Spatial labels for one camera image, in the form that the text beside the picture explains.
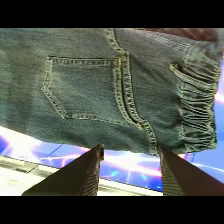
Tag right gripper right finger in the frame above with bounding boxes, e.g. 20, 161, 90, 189
159, 146, 224, 197

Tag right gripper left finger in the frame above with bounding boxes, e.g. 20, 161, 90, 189
21, 143, 105, 197

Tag blue jeans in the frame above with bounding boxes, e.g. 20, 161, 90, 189
0, 27, 224, 157

